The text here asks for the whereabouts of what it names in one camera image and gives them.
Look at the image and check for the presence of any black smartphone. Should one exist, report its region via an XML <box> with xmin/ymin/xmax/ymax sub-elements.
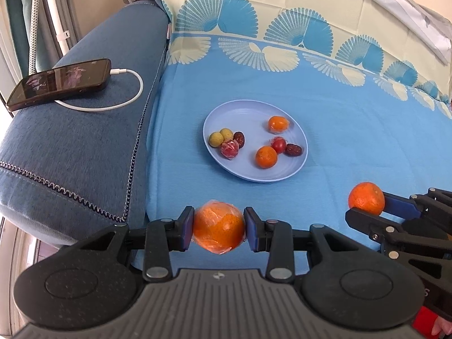
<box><xmin>6</xmin><ymin>58</ymin><xmax>112</xmax><ymax>112</ymax></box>

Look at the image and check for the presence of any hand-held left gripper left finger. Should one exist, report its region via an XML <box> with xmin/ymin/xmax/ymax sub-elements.
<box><xmin>63</xmin><ymin>206</ymin><xmax>195</xmax><ymax>283</ymax></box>

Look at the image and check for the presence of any white charging cable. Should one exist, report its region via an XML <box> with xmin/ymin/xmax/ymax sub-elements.
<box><xmin>54</xmin><ymin>68</ymin><xmax>144</xmax><ymax>112</ymax></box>

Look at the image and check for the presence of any blue sofa cushion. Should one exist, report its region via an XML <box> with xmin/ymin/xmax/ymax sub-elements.
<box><xmin>0</xmin><ymin>0</ymin><xmax>169</xmax><ymax>251</ymax></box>

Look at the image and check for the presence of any small plastic orange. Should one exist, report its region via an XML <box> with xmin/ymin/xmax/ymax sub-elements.
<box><xmin>268</xmin><ymin>115</ymin><xmax>291</xmax><ymax>132</ymax></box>

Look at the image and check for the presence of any white pipe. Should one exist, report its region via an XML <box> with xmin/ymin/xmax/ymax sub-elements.
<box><xmin>42</xmin><ymin>0</ymin><xmax>73</xmax><ymax>53</ymax></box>

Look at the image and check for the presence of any white dotted pole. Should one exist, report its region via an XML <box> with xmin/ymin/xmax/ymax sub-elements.
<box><xmin>27</xmin><ymin>0</ymin><xmax>45</xmax><ymax>73</ymax></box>

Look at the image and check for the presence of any teal curtain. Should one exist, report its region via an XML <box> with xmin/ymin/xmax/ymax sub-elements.
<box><xmin>3</xmin><ymin>0</ymin><xmax>36</xmax><ymax>71</ymax></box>

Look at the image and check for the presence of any plastic red fruit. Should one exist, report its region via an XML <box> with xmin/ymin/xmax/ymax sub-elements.
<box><xmin>221</xmin><ymin>140</ymin><xmax>240</xmax><ymax>159</ymax></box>
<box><xmin>270</xmin><ymin>136</ymin><xmax>287</xmax><ymax>155</ymax></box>

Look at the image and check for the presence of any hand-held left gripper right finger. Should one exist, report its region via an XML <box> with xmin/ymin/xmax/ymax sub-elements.
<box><xmin>244</xmin><ymin>207</ymin><xmax>381</xmax><ymax>283</ymax></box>

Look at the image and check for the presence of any light blue plate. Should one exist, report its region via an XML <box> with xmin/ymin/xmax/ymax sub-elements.
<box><xmin>203</xmin><ymin>100</ymin><xmax>309</xmax><ymax>183</ymax></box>

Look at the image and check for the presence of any large plastic orange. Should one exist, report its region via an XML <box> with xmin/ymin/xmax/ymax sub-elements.
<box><xmin>192</xmin><ymin>201</ymin><xmax>246</xmax><ymax>255</ymax></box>

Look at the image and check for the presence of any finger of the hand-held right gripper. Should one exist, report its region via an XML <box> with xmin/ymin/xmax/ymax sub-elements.
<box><xmin>379</xmin><ymin>188</ymin><xmax>452</xmax><ymax>220</ymax></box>
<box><xmin>345</xmin><ymin>208</ymin><xmax>407</xmax><ymax>259</ymax></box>

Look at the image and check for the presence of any clear plastic sheet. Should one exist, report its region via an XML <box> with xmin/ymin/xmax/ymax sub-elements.
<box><xmin>325</xmin><ymin>0</ymin><xmax>452</xmax><ymax>65</ymax></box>

